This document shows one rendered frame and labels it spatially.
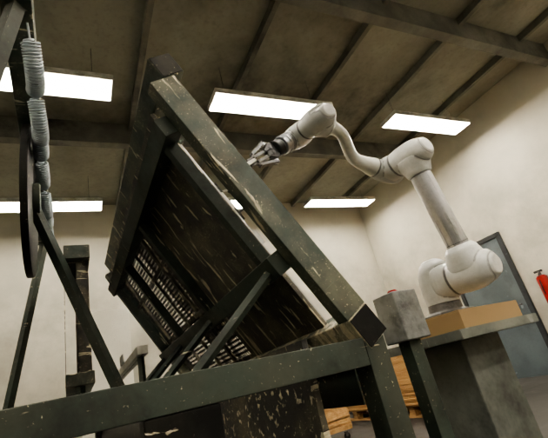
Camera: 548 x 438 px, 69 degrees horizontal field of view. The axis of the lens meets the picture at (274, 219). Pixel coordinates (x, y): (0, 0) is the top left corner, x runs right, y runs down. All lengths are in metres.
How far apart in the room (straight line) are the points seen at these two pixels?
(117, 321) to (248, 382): 4.44
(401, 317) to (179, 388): 0.82
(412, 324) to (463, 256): 0.50
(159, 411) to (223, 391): 0.17
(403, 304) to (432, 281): 0.50
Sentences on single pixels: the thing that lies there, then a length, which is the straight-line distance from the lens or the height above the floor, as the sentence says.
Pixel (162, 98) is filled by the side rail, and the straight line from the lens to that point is 1.56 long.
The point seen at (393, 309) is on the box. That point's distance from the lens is 1.57.
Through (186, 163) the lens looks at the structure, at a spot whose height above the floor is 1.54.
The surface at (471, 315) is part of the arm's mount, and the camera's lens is 1.91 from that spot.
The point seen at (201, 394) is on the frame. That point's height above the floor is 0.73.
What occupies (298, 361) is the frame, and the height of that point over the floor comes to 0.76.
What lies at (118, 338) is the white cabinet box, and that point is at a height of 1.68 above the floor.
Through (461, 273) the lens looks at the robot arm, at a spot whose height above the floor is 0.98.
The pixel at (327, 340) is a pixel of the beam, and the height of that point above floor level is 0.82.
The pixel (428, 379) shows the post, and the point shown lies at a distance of 1.61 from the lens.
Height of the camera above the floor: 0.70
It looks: 22 degrees up
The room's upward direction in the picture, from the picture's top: 14 degrees counter-clockwise
